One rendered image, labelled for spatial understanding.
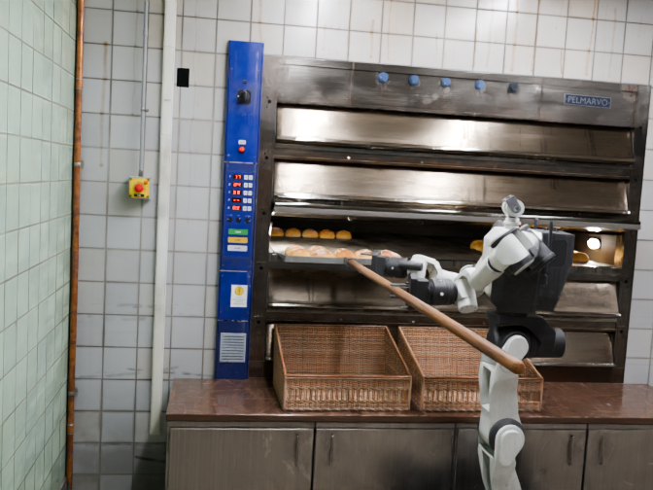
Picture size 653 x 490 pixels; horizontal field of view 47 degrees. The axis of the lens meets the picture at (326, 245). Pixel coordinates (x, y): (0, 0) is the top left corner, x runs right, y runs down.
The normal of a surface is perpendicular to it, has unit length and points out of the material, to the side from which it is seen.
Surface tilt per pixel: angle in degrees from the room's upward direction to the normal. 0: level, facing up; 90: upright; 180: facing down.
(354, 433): 90
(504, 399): 90
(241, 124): 90
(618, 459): 90
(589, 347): 70
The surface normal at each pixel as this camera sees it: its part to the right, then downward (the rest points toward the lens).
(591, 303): 0.15, -0.25
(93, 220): 0.15, 0.10
